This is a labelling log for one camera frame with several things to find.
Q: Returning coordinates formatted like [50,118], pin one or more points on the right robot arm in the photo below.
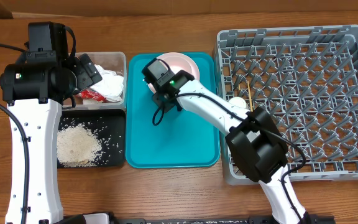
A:
[256,145]

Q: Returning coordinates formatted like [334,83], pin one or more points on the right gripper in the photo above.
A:
[166,106]

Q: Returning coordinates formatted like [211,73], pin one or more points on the white cup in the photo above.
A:
[239,102]

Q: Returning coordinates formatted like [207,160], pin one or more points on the large pink plate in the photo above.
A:
[178,61]

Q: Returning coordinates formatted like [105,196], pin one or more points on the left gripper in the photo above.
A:
[86,71]

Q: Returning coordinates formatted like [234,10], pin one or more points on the white rice pile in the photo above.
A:
[80,146]

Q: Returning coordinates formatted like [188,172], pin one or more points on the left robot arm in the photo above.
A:
[34,92]

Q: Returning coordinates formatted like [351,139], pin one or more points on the red snack wrapper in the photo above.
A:
[91,95]

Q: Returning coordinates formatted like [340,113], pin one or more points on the grey dishwasher rack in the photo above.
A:
[306,78]

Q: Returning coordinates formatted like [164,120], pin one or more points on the clear plastic waste bin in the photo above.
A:
[115,61]

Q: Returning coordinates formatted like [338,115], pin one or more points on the white napkin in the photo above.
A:
[111,86]

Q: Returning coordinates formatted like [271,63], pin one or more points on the black rectangular tray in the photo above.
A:
[114,120]

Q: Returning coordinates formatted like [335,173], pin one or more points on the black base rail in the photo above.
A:
[109,218]

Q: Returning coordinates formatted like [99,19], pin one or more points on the teal serving tray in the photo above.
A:
[182,139]

